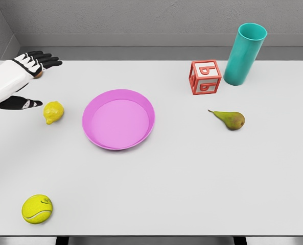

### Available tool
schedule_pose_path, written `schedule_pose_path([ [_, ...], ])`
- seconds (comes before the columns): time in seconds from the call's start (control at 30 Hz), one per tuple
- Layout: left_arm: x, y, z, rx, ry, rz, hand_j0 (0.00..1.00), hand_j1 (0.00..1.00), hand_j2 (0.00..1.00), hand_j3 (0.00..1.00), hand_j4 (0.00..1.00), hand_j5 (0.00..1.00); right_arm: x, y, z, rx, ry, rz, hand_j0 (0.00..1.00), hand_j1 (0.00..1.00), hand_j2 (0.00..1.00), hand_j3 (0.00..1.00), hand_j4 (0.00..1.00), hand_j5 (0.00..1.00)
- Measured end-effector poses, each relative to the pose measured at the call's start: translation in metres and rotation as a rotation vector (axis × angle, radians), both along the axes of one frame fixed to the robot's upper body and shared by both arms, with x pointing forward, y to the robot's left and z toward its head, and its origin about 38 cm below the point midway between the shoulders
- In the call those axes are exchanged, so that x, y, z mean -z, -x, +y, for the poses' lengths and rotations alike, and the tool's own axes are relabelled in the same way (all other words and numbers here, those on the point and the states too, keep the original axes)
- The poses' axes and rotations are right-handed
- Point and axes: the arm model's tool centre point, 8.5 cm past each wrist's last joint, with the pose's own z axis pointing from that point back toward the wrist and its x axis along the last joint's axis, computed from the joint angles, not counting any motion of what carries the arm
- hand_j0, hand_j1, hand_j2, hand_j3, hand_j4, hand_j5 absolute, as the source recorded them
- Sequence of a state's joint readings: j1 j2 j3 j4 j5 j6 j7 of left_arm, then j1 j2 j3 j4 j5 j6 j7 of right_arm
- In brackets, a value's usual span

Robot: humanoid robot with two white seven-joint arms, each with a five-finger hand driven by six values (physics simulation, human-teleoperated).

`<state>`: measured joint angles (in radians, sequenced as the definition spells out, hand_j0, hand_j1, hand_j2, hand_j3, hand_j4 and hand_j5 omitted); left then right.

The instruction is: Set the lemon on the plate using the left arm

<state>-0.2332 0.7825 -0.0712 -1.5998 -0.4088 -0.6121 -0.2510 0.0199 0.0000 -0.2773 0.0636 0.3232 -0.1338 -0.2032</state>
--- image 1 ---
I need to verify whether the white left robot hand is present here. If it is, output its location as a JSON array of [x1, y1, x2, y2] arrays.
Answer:
[[0, 51, 63, 110]]

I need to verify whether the yellow lemon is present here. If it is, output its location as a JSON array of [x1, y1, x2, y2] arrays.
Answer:
[[43, 101, 65, 125]]

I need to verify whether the pink round plate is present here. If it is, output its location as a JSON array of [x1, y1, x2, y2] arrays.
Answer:
[[81, 88, 156, 152]]

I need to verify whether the yellow tennis ball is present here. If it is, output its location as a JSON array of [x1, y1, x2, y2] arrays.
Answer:
[[21, 194, 53, 225]]

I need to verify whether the red letter block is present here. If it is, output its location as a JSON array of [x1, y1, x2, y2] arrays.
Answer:
[[188, 59, 223, 95]]

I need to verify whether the green pear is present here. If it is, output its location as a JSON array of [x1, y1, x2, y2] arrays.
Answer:
[[207, 109, 246, 131]]

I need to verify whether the teal tall cup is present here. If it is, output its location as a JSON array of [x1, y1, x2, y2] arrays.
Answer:
[[223, 22, 268, 86]]

